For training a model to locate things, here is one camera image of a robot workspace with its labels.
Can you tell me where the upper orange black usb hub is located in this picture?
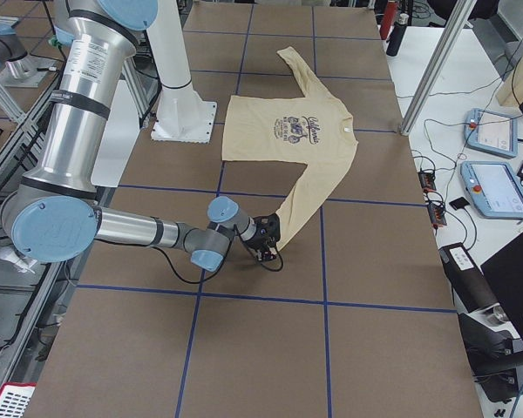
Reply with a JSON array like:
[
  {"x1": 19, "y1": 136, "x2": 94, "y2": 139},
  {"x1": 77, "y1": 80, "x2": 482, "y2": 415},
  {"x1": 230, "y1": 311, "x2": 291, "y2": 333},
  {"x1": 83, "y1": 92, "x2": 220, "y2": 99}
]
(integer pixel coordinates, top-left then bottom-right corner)
[{"x1": 418, "y1": 171, "x2": 437, "y2": 192}]

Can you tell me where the black monitor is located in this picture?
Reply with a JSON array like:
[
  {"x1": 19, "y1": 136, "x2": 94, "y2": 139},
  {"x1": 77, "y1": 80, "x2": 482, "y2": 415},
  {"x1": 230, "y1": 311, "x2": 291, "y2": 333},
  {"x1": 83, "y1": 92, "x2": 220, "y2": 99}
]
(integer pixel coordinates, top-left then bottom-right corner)
[{"x1": 481, "y1": 233, "x2": 523, "y2": 340}]

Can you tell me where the blue teach pendant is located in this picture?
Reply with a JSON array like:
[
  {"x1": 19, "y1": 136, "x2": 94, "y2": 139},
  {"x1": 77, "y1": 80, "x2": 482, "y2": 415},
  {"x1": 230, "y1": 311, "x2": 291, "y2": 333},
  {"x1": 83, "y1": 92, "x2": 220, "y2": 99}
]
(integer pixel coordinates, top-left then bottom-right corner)
[
  {"x1": 459, "y1": 161, "x2": 523, "y2": 219},
  {"x1": 464, "y1": 108, "x2": 518, "y2": 158}
]

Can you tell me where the red white basket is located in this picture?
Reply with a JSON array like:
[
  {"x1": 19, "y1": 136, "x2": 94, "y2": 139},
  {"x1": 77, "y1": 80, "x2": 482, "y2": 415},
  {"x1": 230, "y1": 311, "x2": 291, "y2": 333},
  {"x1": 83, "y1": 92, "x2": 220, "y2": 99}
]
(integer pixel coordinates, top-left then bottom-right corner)
[{"x1": 0, "y1": 382, "x2": 36, "y2": 418}]

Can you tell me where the aluminium frame post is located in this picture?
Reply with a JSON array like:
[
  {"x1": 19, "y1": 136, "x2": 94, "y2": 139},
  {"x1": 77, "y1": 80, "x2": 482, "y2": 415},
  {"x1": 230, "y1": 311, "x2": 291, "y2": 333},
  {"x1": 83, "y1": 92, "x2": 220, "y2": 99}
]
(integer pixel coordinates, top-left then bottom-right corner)
[{"x1": 399, "y1": 0, "x2": 477, "y2": 136}]

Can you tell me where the lower orange black usb hub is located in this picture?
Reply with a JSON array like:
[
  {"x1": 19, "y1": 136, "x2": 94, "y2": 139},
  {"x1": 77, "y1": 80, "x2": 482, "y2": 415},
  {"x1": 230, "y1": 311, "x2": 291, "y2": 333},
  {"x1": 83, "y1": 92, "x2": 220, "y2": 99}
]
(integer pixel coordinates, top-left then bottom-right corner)
[{"x1": 427, "y1": 201, "x2": 447, "y2": 230}]

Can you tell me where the lower blue teach pendant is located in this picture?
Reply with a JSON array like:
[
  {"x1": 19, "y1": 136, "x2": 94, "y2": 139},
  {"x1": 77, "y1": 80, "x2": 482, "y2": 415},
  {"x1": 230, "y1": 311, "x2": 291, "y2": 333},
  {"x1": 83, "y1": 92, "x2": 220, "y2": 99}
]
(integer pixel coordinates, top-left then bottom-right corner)
[{"x1": 459, "y1": 161, "x2": 523, "y2": 219}]

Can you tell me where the black water bottle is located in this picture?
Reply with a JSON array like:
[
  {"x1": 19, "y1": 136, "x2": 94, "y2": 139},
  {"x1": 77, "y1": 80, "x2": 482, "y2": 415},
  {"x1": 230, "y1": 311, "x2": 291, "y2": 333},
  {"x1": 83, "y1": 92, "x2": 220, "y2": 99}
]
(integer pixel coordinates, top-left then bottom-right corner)
[{"x1": 386, "y1": 13, "x2": 410, "y2": 57}]

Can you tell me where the orange black usb hub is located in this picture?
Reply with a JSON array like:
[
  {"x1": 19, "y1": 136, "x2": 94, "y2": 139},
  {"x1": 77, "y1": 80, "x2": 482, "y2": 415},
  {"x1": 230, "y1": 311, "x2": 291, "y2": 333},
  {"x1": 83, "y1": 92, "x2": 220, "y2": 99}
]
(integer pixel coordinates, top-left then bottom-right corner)
[
  {"x1": 427, "y1": 201, "x2": 447, "y2": 230},
  {"x1": 418, "y1": 171, "x2": 437, "y2": 192}
]

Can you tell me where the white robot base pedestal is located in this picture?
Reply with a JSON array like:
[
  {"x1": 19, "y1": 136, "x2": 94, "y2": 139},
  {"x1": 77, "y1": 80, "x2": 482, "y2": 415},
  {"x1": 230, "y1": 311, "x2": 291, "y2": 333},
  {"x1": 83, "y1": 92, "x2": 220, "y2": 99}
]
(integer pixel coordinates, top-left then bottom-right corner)
[{"x1": 147, "y1": 1, "x2": 217, "y2": 144}]

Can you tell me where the beige long sleeve graphic shirt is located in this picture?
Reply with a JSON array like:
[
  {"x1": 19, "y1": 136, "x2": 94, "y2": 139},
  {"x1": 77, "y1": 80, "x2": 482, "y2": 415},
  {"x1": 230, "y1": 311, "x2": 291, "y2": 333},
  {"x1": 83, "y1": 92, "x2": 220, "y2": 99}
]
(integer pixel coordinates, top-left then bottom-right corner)
[{"x1": 221, "y1": 47, "x2": 358, "y2": 249}]

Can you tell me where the upper blue teach pendant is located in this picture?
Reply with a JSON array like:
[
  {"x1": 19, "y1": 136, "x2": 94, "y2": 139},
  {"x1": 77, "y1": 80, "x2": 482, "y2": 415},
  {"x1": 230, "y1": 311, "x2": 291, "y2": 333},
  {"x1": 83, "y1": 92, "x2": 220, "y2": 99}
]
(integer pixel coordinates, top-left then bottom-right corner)
[{"x1": 464, "y1": 108, "x2": 518, "y2": 158}]

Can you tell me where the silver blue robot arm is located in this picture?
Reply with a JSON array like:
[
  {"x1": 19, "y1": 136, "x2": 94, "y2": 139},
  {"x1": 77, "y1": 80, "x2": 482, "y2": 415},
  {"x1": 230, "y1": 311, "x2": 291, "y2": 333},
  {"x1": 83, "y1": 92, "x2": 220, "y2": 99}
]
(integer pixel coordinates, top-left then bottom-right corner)
[{"x1": 0, "y1": 1, "x2": 280, "y2": 272}]

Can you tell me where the black labelled box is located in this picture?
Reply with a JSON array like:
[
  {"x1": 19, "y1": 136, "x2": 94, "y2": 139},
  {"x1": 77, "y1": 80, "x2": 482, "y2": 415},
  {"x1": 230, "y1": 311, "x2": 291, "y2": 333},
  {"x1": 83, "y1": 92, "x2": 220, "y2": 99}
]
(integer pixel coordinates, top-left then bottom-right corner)
[{"x1": 438, "y1": 243, "x2": 499, "y2": 313}]

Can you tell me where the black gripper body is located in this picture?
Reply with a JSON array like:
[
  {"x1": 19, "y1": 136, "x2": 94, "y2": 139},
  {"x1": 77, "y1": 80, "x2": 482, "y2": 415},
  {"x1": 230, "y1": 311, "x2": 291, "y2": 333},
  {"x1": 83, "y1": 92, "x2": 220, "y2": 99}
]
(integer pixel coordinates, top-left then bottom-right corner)
[{"x1": 245, "y1": 213, "x2": 281, "y2": 253}]

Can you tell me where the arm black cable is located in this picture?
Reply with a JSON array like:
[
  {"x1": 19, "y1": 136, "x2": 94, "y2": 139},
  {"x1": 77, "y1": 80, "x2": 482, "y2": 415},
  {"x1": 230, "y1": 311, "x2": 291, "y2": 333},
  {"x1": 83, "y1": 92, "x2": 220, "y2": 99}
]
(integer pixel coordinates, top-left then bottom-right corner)
[{"x1": 160, "y1": 226, "x2": 285, "y2": 285}]

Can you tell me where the red water bottle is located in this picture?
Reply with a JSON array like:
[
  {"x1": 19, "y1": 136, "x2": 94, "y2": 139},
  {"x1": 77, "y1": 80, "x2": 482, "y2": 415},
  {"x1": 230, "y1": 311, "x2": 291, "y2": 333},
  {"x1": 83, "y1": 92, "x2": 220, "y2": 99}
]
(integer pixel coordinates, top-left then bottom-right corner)
[{"x1": 379, "y1": 0, "x2": 397, "y2": 40}]

